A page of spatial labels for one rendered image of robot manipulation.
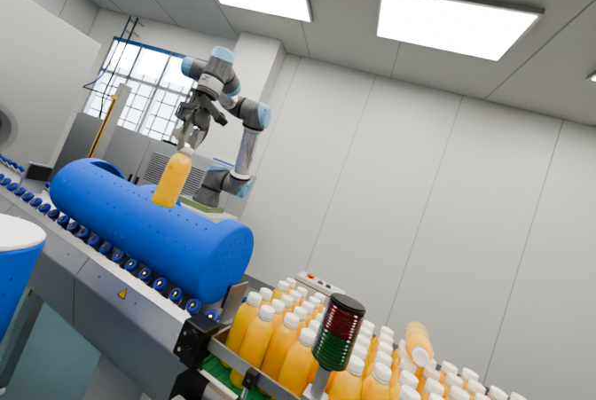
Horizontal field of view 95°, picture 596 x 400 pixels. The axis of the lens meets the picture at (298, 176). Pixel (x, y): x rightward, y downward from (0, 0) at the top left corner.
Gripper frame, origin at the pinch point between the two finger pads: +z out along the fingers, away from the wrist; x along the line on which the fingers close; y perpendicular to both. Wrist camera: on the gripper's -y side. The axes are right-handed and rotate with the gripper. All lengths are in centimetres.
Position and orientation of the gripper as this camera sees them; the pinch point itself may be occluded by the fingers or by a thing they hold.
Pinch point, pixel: (186, 149)
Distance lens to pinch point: 92.9
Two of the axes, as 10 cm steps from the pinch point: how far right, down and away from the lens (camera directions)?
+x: -2.9, -2.5, -9.3
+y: -8.9, -2.9, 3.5
